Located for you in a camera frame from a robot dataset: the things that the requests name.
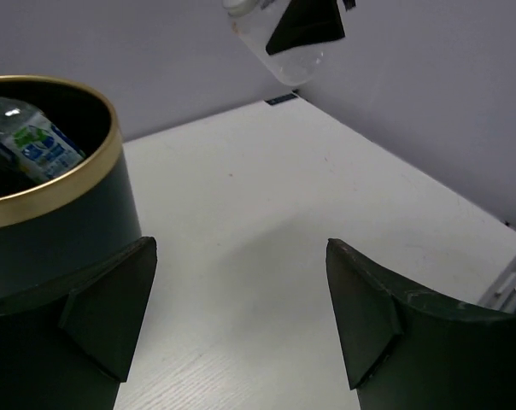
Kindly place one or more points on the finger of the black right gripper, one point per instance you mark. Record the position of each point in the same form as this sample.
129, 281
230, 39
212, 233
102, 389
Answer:
305, 23

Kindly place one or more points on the blue logo sticker right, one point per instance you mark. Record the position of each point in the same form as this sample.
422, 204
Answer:
281, 99

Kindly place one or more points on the dark bin with gold rim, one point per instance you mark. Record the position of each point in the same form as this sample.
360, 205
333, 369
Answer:
80, 218

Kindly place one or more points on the wide clear plastic bottle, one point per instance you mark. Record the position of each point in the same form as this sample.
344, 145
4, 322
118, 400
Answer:
254, 22

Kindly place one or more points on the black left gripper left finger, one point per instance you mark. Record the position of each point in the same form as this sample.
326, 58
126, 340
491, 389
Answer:
68, 343

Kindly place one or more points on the clear bottle green-blue label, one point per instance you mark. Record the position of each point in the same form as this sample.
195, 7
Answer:
33, 144

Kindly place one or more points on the aluminium right table rail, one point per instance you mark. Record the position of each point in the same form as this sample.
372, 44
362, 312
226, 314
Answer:
501, 295

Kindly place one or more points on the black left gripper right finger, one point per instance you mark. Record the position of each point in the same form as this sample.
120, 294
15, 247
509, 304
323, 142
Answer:
406, 346

